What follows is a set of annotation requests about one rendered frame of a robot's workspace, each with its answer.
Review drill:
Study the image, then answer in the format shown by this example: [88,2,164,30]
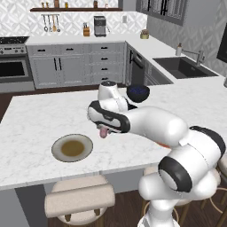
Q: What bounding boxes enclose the pink sausage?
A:
[98,126,108,139]

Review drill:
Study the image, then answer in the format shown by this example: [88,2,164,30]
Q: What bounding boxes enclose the grey plate with brown centre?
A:
[51,133,94,163]

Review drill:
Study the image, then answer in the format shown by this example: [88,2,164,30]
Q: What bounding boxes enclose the dark blue bowl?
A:
[126,84,151,104]

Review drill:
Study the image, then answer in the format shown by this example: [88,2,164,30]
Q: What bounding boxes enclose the orange plate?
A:
[156,141,172,149]

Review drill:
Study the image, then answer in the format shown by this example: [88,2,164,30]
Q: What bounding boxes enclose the grey cupboard run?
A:
[26,42,127,90]

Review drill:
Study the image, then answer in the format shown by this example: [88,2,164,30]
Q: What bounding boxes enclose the black dishwasher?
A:
[126,46,146,87]

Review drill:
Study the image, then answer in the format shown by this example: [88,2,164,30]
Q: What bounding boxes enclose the grey cupboard under sink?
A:
[144,62,174,87]

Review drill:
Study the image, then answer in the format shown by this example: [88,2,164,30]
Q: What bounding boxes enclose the dark sink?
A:
[152,56,220,80]

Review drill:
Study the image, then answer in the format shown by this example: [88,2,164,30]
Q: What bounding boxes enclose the wooden knife block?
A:
[82,22,91,37]

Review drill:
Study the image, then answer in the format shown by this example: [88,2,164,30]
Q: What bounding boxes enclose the silver coffee machine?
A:
[93,15,107,38]

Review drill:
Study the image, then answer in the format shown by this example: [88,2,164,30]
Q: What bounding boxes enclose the yellow pot with plant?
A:
[139,28,151,40]

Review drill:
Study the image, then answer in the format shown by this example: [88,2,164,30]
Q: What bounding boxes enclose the silver oven with hob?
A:
[0,35,36,93]

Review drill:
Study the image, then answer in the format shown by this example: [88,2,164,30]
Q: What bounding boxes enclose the white soap dispenser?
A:
[175,43,183,57]

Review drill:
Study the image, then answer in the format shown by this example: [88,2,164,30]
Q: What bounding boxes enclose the hanging wooden spatula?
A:
[51,15,57,33]

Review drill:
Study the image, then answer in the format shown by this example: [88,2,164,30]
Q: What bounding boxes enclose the hanging silver ladle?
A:
[43,15,49,33]

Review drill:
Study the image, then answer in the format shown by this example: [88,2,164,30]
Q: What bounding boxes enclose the silver tap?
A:
[181,48,206,67]

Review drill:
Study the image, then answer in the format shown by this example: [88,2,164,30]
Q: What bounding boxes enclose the dark wooden shelf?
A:
[29,7,123,12]

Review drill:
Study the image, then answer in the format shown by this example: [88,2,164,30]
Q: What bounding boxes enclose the dark window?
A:
[215,28,227,64]

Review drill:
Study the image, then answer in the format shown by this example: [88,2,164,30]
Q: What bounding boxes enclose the grey wall cupboards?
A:
[135,0,189,27]

